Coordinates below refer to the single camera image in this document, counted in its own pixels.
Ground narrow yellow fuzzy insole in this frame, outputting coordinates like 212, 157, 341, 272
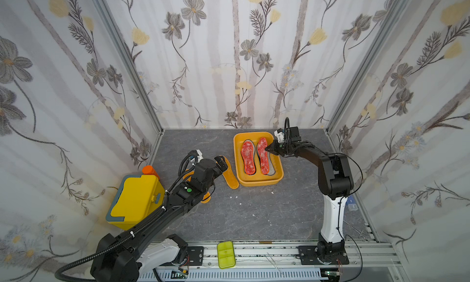
222, 156, 239, 190

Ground red white patterned insole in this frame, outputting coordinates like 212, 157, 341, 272
257, 137, 270, 175

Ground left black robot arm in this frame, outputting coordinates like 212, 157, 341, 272
55, 150, 228, 282

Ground yellow plastic storage box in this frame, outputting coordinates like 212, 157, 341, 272
233, 131, 284, 187

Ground yellow lidded lunch box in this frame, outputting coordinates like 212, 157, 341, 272
105, 175, 165, 230

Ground wide yellow fuzzy insole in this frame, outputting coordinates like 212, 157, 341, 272
184, 171, 211, 204

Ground orange cylinder bottle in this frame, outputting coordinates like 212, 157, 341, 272
142, 165, 160, 179

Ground blue pill organizer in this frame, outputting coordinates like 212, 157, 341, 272
346, 196, 359, 212

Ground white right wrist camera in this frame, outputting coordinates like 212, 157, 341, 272
274, 130, 285, 144

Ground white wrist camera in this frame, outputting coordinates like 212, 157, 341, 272
274, 130, 285, 144
196, 150, 203, 162

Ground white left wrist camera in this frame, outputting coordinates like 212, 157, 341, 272
196, 150, 203, 162

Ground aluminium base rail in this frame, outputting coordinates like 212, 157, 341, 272
136, 240, 409, 282

